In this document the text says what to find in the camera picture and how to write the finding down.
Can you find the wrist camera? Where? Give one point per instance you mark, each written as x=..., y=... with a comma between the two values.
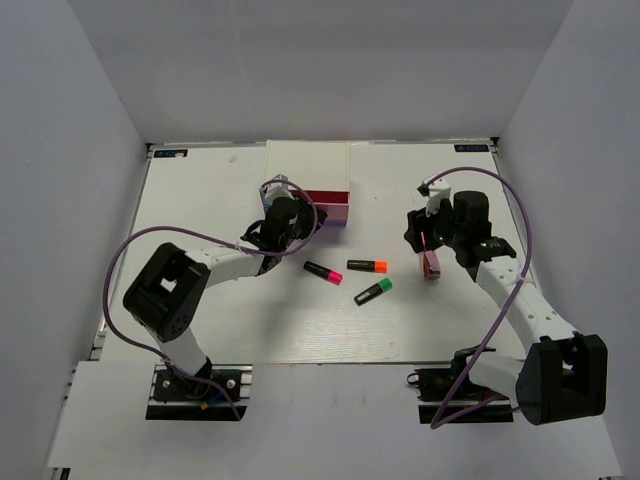
x=277, y=187
x=434, y=190

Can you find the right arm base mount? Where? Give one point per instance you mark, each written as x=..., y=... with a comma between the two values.
x=432, y=382

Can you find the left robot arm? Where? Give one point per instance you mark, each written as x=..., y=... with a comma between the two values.
x=165, y=295

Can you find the pink lid clear stationery case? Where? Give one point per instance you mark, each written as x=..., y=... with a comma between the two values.
x=430, y=263

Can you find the orange cap highlighter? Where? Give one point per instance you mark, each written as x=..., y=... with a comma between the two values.
x=370, y=266

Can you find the left blue corner label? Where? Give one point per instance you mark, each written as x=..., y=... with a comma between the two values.
x=170, y=153

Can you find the pink drawer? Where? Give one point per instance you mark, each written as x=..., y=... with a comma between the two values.
x=335, y=204

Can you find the blue corner label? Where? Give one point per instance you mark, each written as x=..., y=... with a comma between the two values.
x=170, y=153
x=471, y=148

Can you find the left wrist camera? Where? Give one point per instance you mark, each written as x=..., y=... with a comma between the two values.
x=277, y=187

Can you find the white drawer cabinet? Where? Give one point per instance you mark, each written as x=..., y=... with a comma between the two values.
x=321, y=168

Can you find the pink cap highlighter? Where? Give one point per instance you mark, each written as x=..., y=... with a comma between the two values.
x=324, y=273

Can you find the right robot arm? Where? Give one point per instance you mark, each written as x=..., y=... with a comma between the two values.
x=564, y=373

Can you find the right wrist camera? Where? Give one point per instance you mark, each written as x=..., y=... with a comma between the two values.
x=434, y=190

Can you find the green cap highlighter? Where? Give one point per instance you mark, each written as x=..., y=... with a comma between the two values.
x=373, y=291

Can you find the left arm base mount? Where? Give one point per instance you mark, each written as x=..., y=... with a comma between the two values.
x=172, y=398

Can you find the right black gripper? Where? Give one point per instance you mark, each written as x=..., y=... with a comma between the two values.
x=419, y=222

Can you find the right blue corner label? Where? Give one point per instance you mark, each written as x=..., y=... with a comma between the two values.
x=471, y=148

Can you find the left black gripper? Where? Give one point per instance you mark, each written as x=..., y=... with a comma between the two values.
x=306, y=213

